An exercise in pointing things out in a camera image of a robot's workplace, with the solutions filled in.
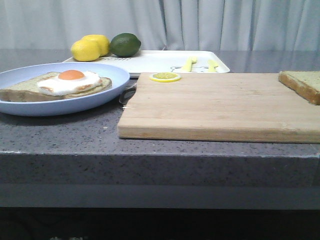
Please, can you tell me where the light blue round plate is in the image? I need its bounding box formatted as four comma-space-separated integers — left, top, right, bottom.
0, 62, 130, 117

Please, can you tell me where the fake fried egg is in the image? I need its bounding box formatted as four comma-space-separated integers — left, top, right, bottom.
37, 70, 103, 96

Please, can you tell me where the bread slice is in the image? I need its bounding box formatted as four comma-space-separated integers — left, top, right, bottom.
278, 71, 320, 105
0, 72, 112, 102

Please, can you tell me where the white rectangular tray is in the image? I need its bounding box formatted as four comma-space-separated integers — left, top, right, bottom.
65, 50, 230, 77

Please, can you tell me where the yellow lemon slice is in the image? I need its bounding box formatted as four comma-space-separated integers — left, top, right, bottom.
149, 72, 181, 83

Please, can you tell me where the yellow plastic fork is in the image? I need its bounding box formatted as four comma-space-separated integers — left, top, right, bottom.
181, 56, 198, 73

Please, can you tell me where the yellow plastic knife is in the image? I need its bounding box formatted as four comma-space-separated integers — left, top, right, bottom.
207, 59, 219, 73

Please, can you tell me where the wooden cutting board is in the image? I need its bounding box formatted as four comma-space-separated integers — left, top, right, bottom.
117, 72, 320, 144

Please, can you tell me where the green lime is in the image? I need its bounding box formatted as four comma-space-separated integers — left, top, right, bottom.
109, 33, 142, 58

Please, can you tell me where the rear yellow lemon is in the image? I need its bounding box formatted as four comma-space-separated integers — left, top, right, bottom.
82, 34, 110, 57

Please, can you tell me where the front yellow lemon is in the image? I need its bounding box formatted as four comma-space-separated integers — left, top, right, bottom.
70, 39, 101, 62

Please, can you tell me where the grey white curtain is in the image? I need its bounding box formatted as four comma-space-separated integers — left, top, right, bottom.
0, 0, 320, 51

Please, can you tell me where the metal cutting board handle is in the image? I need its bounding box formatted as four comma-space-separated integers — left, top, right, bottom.
119, 85, 136, 106

